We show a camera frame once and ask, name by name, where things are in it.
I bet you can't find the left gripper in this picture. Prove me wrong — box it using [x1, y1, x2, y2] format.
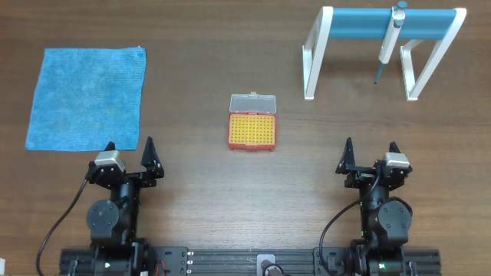
[87, 136, 166, 190]

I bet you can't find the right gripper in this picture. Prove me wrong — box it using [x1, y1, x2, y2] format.
[334, 136, 414, 190]

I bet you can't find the white pipette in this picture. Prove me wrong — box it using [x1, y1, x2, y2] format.
[374, 1, 408, 85]

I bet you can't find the blue cloth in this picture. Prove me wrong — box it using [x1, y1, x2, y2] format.
[24, 46, 148, 153]

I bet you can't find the red and yellow tip box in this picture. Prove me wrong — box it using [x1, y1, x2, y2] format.
[227, 91, 278, 153]

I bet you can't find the white and blue stand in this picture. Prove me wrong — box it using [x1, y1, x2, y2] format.
[302, 5, 468, 102]

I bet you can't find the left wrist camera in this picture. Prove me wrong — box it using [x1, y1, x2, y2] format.
[94, 149, 127, 173]

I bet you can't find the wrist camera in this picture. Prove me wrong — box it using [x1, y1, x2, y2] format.
[383, 152, 411, 170]
[94, 149, 127, 173]

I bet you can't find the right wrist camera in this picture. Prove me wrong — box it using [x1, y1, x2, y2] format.
[383, 152, 411, 170]

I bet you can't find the mounting rail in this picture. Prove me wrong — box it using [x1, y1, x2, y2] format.
[59, 246, 442, 276]

